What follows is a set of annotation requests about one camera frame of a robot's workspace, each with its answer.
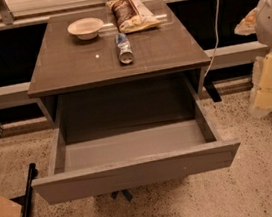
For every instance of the white bowl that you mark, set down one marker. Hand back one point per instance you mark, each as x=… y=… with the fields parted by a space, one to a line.
x=85 y=29

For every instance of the black stand leg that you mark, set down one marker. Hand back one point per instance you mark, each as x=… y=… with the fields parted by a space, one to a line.
x=25 y=200

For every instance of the open grey top drawer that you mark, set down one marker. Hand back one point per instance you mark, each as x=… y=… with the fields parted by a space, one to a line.
x=118 y=137

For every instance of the chip bag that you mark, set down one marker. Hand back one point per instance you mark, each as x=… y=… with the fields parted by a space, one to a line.
x=132 y=15

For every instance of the grey cabinet with top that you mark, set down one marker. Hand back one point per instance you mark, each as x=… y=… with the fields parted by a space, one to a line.
x=67 y=64

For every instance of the red bull can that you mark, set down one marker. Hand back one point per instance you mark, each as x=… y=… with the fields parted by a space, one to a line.
x=124 y=50

